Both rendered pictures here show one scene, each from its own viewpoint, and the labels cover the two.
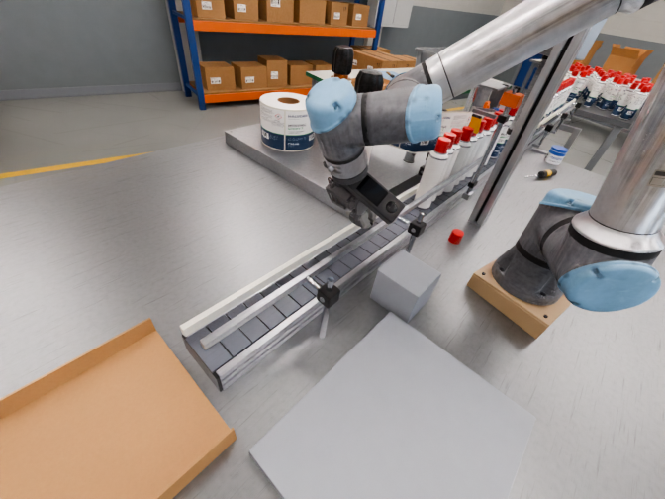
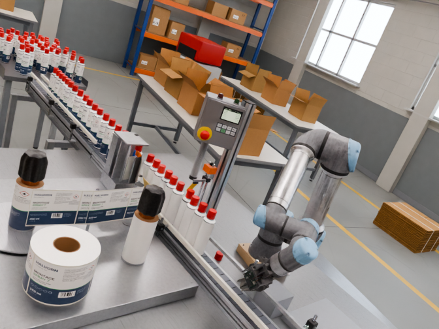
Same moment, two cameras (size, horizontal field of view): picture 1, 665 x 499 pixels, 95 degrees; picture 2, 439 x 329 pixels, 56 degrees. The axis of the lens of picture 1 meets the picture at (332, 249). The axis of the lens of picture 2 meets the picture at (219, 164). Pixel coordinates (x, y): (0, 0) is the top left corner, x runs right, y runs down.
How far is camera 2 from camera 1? 1.47 m
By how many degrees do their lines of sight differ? 73
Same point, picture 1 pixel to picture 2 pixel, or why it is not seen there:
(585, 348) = not seen: hidden behind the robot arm
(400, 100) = (315, 232)
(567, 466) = (337, 302)
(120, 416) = not seen: outside the picture
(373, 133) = not seen: hidden behind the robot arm
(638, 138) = (323, 202)
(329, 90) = (310, 246)
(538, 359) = (297, 281)
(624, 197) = (321, 217)
